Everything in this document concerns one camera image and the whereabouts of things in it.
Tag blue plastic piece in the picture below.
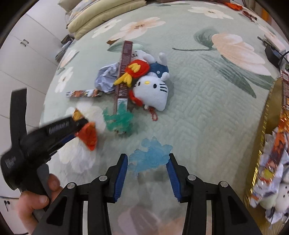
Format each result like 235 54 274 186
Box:
128 137 173 176

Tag orange red wrapper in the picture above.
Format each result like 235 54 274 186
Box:
74 122 98 151

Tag green plastic piece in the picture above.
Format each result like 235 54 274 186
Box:
102 102 134 135

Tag long maroon snack wrapper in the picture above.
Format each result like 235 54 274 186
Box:
113 40 133 115

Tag white Hello Kitty plush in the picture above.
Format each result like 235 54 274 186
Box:
113 52 171 121

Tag pale blue paper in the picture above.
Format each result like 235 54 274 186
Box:
94 62 119 93

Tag person's left hand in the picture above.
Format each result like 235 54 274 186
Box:
17 174 63 234

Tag pile of trash in tray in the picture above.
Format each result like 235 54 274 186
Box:
249 71 288 224

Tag small colourful flat wrapper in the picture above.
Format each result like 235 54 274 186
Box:
65 89 103 98

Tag white wardrobe cabinet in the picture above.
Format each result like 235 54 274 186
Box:
0 9 68 235

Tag floral green quilted bedspread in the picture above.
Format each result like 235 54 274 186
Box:
39 0 288 235

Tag bedside table with books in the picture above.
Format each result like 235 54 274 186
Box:
55 35 74 63

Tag black power adapter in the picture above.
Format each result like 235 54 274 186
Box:
257 36 288 69

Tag stacked cream yellow pillows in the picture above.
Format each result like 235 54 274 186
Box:
58 0 146 40

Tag red orange cloth item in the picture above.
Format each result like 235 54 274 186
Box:
224 2 243 11

